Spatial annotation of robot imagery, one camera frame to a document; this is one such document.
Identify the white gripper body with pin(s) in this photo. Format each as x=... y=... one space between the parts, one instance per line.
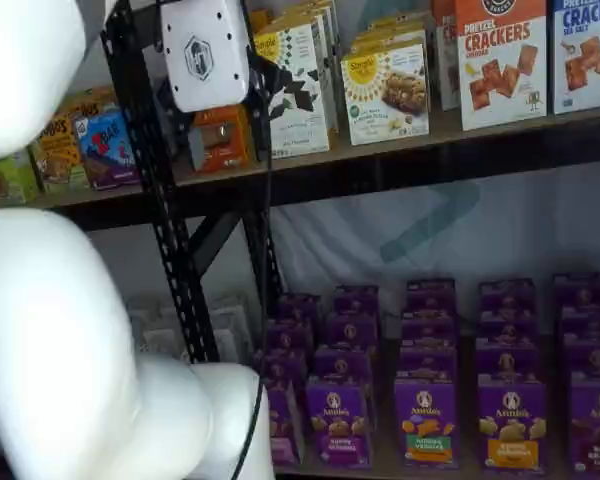
x=205 y=55

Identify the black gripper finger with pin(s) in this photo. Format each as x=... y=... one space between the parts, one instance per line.
x=262 y=80
x=196 y=150

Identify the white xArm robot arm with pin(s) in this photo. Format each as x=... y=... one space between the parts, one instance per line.
x=55 y=325

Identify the orange Revival snack box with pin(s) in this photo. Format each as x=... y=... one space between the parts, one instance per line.
x=225 y=150
x=260 y=22

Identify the Simple Mills chocolate thins box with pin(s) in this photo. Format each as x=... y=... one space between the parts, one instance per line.
x=300 y=15
x=300 y=135

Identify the blue Zbar snack box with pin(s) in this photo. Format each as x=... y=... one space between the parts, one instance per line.
x=105 y=160

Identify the orange Bobo's snack box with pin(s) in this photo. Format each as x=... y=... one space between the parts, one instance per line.
x=57 y=150
x=90 y=102

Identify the Simple Mills nut bar box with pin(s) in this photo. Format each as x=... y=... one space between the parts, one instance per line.
x=385 y=100
x=390 y=30

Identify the white patterned pantry box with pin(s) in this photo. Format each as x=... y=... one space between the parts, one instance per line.
x=230 y=330
x=160 y=342

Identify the orange pretzel crackers cheddar box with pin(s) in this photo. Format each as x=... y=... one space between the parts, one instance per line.
x=502 y=75
x=445 y=60

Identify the purple Annie's box pink patch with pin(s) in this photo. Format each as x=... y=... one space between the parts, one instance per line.
x=300 y=307
x=290 y=335
x=285 y=367

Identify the green Bobo's snack box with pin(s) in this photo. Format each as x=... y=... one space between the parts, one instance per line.
x=5 y=180

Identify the purple Annie's box violet patch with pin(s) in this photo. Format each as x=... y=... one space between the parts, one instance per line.
x=350 y=330
x=355 y=300
x=340 y=365
x=337 y=425

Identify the purple Annie's box green patch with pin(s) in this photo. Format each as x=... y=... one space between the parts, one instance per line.
x=427 y=360
x=430 y=327
x=430 y=295

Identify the blue pretzel crackers salt box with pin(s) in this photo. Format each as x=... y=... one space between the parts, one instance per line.
x=587 y=65

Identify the purple Annie's box orange patch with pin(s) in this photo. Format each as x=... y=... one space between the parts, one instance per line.
x=507 y=357
x=507 y=295
x=507 y=322
x=512 y=425

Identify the purple Annie's box orange label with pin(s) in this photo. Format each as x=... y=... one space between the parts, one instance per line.
x=425 y=425

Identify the purple Annie's chocolate grahams box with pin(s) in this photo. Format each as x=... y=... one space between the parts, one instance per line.
x=597 y=425
x=592 y=355
x=590 y=320
x=582 y=290

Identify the white backdrop cloth teal logo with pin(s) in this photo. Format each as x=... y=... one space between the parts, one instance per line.
x=330 y=240

